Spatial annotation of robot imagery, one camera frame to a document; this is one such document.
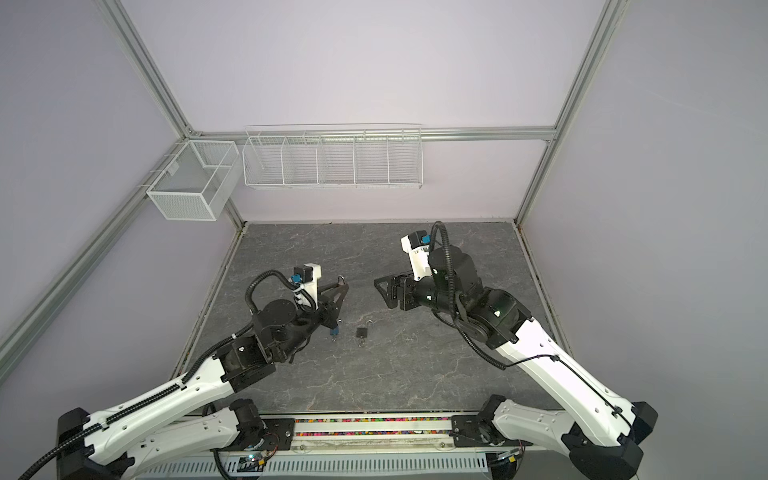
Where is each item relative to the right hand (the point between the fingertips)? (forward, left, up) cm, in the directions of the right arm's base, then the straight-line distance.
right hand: (388, 281), depth 63 cm
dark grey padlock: (+4, +9, -33) cm, 35 cm away
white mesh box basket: (+47, +68, -8) cm, 83 cm away
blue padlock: (+3, +18, -32) cm, 37 cm away
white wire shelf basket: (+53, +20, -3) cm, 56 cm away
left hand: (+1, +10, -6) cm, 12 cm away
